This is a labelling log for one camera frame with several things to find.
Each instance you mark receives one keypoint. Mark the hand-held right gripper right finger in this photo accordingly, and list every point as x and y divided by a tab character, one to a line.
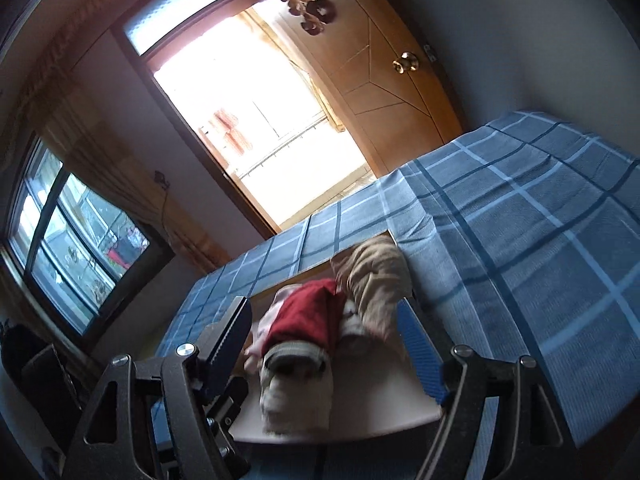
421	355

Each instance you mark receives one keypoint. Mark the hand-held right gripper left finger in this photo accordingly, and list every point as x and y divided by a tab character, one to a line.
235	332

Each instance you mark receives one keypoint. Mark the white cardboard tray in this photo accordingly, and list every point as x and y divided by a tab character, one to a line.
380	400

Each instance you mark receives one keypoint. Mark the white striped underwear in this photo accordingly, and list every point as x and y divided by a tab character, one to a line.
356	332

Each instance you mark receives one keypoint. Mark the red underwear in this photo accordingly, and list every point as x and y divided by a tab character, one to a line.
307	315

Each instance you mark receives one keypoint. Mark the beige sock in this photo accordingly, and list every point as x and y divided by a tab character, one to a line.
375	280

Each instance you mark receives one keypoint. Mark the grey striped sock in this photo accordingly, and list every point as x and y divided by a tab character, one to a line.
297	395

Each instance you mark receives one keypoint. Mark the blue plaid tablecloth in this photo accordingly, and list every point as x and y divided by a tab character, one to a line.
500	210

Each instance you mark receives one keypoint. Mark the window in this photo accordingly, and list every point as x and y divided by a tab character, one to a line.
75	240

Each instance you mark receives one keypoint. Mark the pink hanging laundry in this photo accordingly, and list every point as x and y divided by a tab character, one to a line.
232	130

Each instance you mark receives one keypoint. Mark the black bag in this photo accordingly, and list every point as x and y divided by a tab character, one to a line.
35	380

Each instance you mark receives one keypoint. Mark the tan curtain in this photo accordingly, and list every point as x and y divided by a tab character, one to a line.
115	150

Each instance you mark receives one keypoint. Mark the wooden door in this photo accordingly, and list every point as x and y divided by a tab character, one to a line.
380	85

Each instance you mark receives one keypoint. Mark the brass door knob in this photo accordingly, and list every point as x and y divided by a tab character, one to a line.
406	62

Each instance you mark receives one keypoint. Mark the metal door latch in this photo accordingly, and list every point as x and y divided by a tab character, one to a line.
428	53

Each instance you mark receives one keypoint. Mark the door hanging decoration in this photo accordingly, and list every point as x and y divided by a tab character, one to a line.
310	5

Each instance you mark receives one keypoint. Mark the curtain wall hook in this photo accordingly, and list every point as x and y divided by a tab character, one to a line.
161	179

